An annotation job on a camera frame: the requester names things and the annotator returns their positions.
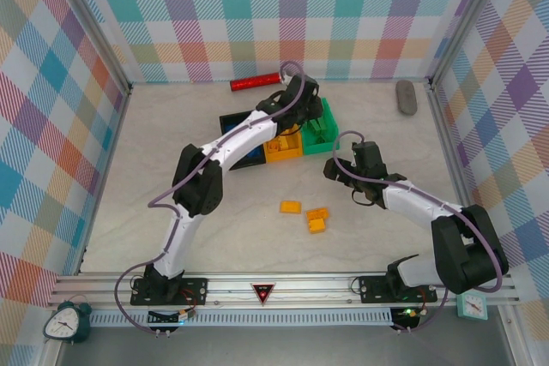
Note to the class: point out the black plastic bin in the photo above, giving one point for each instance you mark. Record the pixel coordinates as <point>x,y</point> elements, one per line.
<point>236,118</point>

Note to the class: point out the aluminium frame post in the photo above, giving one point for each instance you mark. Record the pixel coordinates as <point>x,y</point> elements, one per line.
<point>467,19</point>
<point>96,23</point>

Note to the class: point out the yellow plastic bin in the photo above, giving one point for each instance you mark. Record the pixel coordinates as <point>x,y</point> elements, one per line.
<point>285,155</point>

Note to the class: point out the dark green alarm clock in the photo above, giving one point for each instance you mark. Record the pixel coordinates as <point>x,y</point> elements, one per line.
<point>64,325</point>

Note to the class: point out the black red triangle badge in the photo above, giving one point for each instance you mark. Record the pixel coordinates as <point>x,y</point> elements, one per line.
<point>263,293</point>

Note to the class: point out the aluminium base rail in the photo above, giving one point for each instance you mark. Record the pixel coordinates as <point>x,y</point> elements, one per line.
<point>309,286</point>

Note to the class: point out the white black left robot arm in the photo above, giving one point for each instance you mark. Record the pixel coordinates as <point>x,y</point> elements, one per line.
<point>240,143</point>

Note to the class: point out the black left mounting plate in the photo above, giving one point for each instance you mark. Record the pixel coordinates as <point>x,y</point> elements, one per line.
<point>193,289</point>

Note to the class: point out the black mounting plate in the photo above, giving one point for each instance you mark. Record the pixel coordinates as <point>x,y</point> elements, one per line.
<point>193,289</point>
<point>373,289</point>

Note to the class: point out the aluminium side bar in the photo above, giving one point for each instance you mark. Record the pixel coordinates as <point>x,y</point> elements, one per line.
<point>455,169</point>

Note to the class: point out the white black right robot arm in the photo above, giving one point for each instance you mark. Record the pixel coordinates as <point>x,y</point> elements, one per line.
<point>416,205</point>

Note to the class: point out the small electronics board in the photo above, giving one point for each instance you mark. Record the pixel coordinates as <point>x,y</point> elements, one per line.
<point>171,318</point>
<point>409,314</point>

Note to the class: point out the red glitter toy microphone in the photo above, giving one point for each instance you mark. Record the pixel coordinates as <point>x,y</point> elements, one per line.
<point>253,82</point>

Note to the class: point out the mint square clock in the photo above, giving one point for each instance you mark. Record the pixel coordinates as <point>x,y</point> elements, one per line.
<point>472,306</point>

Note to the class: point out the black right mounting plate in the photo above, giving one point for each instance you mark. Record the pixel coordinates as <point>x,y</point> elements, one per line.
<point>373,289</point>

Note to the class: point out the green plastic bin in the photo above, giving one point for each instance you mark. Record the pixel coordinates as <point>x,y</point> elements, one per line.
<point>317,148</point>

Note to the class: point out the grey oval stone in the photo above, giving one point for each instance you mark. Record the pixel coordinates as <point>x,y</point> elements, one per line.
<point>406,98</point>

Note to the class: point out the yellow lego brick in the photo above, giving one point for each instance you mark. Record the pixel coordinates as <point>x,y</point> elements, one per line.
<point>284,142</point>
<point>317,226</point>
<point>291,207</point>
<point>273,147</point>
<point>318,214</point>

